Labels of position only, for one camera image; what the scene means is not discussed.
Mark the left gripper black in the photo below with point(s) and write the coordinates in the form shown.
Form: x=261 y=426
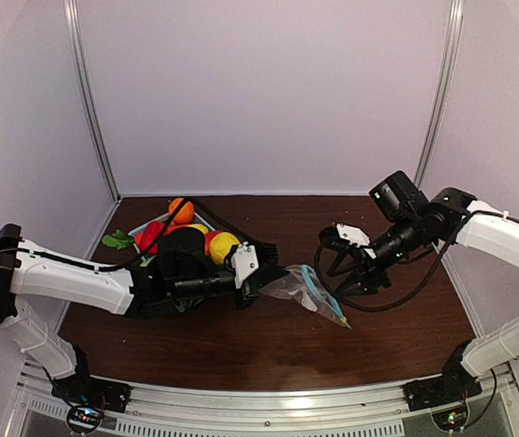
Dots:
x=266 y=273

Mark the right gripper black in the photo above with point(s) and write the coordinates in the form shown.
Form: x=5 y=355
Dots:
x=361 y=263

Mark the clear zip top bag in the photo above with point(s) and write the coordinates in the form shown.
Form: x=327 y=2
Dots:
x=301 y=283

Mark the orange fruit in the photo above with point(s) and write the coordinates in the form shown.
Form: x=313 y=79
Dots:
x=182 y=211

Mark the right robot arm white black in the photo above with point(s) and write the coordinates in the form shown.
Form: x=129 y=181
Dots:
x=453 y=217

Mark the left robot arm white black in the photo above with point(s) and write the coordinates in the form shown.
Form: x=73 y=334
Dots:
x=182 y=271

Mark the yellow lemon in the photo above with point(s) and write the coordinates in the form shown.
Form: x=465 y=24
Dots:
x=220 y=246

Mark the yellow banana toy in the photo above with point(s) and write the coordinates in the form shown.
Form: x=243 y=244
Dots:
x=200 y=227

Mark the light blue plastic basket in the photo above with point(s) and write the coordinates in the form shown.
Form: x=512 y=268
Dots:
x=145 y=258

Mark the red bell pepper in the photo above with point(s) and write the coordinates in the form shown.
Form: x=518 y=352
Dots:
x=148 y=242

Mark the green leafy vegetable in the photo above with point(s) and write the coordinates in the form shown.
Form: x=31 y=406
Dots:
x=118 y=240

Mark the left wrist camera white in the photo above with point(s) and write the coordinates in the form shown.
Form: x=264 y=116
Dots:
x=244 y=262

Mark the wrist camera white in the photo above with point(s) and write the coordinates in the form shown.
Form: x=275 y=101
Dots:
x=244 y=262
x=353 y=235

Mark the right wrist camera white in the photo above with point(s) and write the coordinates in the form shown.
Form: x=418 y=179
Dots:
x=353 y=235

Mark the aluminium front rail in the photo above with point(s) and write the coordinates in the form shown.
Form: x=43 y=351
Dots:
x=368 y=410

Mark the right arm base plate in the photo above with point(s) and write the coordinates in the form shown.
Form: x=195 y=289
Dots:
x=439 y=391

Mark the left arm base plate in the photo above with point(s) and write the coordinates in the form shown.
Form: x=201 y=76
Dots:
x=99 y=394

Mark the right aluminium frame post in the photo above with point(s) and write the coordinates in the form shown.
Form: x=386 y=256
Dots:
x=452 y=41

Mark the aluminium frame post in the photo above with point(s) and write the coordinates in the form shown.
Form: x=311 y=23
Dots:
x=452 y=41
x=88 y=102

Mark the left aluminium frame post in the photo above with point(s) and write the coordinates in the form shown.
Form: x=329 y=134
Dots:
x=88 y=102

